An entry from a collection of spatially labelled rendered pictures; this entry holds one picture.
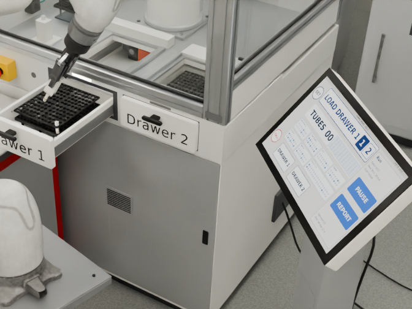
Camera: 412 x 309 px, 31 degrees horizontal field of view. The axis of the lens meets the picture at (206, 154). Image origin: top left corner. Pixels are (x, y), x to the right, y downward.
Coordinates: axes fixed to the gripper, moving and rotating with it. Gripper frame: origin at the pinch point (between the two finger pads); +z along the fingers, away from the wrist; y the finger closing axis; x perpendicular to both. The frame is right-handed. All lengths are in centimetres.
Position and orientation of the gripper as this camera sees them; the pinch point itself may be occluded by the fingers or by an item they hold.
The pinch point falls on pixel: (53, 84)
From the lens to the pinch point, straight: 226.2
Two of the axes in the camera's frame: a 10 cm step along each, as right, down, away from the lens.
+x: -7.8, -6.3, -0.2
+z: -5.1, 6.1, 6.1
